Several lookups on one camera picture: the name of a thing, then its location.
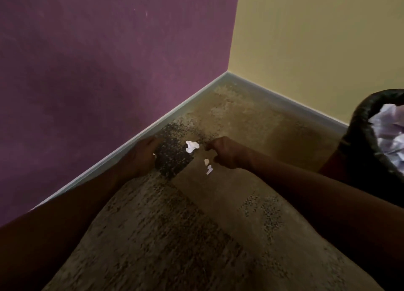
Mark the person's right hand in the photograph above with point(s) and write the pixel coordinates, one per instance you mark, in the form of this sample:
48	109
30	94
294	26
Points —
228	152

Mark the person's left forearm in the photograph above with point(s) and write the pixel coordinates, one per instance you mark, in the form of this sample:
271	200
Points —
60	221

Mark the crumpled white paper waste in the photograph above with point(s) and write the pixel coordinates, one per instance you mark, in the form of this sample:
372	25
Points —
389	133

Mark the crumpled white paper piece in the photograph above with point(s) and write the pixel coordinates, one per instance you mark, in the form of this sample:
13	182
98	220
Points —
191	146

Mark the white baseboard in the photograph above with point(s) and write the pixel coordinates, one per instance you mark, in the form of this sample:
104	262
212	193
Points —
176	117

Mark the person's left fingers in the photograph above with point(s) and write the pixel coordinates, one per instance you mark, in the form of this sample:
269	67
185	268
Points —
156	145

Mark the person's right forearm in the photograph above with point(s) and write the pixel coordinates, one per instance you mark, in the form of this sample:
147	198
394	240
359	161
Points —
328	212

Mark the beige patterned carpet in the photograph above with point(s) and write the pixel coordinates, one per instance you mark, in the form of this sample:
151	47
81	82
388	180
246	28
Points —
202	205

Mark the person's right fingers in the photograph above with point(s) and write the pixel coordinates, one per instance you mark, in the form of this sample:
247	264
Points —
214	149

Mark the person's left hand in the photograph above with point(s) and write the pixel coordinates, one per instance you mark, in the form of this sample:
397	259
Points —
140	156

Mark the black trash bag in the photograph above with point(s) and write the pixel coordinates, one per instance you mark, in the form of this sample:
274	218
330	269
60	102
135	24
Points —
366	149

